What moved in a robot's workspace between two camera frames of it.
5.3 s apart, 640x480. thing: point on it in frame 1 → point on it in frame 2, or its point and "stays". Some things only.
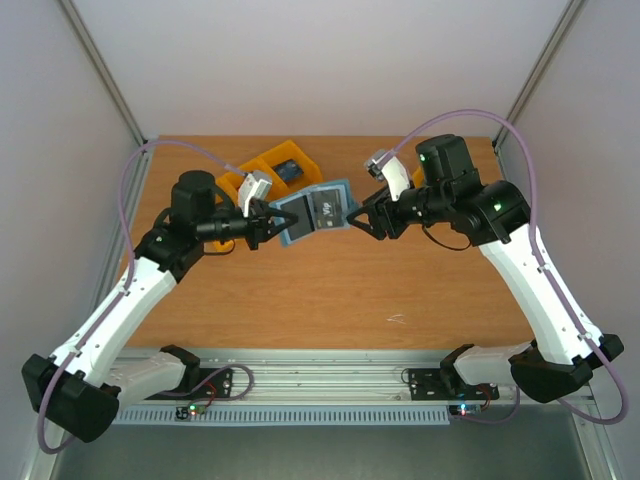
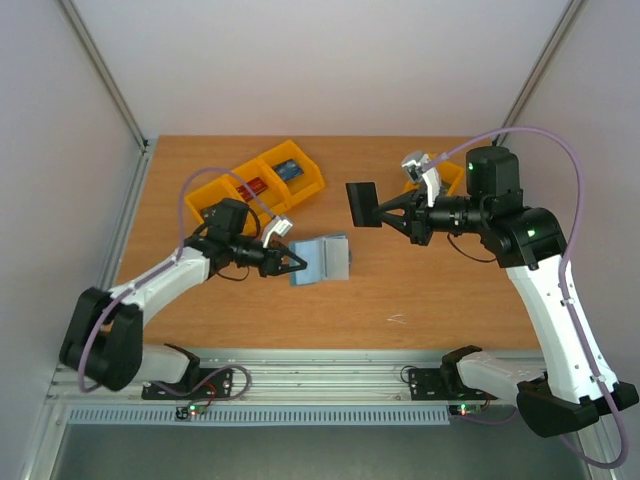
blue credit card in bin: x=288 y=170 stays
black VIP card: x=327 y=209 → x=362 y=200
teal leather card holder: x=302 y=205 → x=327 y=258
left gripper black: x=260 y=214 → x=273 y=262
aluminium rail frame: x=346 y=377 stays
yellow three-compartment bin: x=290 y=170 stays
